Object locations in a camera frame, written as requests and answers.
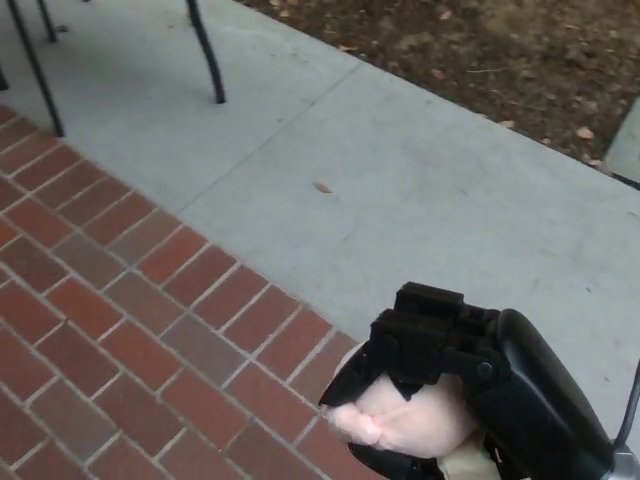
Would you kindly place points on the curved black metal furniture leg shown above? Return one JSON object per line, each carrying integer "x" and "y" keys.
{"x": 210, "y": 55}

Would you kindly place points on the long black metal furniture leg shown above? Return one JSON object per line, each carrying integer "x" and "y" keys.
{"x": 37, "y": 70}

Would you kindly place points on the grey concrete block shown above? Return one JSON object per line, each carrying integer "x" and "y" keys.
{"x": 625, "y": 145}

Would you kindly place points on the dry leaf on soil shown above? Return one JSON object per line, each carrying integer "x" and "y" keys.
{"x": 438, "y": 74}
{"x": 585, "y": 133}

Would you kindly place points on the short black metal furniture leg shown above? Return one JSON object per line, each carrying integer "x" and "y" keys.
{"x": 47, "y": 22}

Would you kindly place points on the dry leaf on pavement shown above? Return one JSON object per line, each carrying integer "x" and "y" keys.
{"x": 323, "y": 187}

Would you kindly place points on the white plush dumpling toy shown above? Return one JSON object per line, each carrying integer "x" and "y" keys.
{"x": 425, "y": 420}

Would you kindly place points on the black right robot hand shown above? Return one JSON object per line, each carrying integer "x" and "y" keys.
{"x": 525, "y": 380}

